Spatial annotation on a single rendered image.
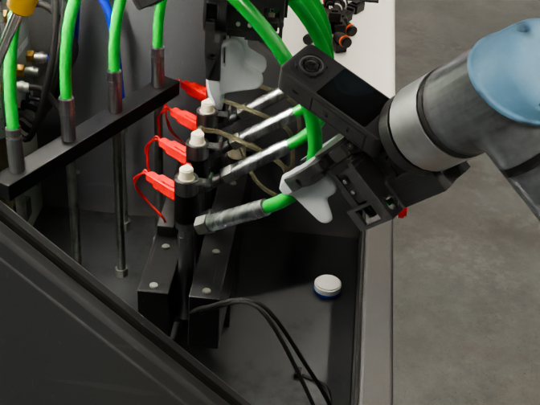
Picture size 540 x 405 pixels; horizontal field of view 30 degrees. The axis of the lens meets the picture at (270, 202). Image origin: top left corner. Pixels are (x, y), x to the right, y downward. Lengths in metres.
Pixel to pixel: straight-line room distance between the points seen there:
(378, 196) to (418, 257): 2.09
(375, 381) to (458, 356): 1.50
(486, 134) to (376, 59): 1.05
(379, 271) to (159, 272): 0.29
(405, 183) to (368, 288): 0.44
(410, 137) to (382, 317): 0.49
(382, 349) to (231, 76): 0.37
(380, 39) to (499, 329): 1.14
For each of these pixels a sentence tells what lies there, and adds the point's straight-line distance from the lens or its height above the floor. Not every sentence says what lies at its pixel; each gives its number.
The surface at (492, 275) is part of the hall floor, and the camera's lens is 2.94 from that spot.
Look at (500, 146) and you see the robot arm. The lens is 0.74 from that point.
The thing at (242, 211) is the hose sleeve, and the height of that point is 1.16.
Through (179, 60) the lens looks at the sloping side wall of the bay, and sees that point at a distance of 1.45.
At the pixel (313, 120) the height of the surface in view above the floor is 1.29.
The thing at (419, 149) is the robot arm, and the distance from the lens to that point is 0.79.
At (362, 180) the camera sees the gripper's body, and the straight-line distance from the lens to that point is 0.86.
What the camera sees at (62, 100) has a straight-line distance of 1.24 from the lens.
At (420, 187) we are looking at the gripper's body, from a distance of 0.85.
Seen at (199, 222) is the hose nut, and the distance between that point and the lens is 1.07.
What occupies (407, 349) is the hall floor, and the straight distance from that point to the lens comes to 2.64.
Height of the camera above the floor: 1.75
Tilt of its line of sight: 34 degrees down
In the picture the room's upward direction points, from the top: 4 degrees clockwise
